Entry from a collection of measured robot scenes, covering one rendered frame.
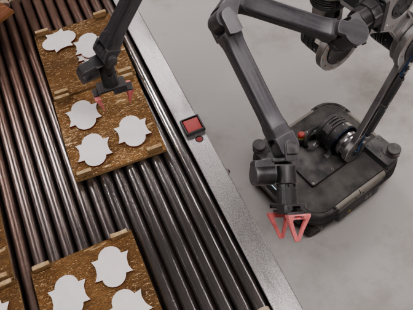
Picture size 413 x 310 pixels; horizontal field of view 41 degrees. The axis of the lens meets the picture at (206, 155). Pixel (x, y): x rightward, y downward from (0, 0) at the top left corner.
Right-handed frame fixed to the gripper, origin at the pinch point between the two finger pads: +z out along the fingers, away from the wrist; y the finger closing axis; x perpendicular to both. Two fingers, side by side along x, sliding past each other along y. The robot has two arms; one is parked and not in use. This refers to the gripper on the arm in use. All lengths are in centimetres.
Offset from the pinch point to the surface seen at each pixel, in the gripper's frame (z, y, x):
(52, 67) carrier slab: 4.4, -18.5, 45.8
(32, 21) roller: -1, -21, 80
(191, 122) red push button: 14.5, 25.0, -5.4
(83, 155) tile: 14.3, -17.3, -4.2
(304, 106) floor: 90, 112, 68
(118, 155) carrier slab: 15.8, -5.3, -9.0
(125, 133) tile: 12.9, 0.0, -1.1
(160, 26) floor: 70, 55, 171
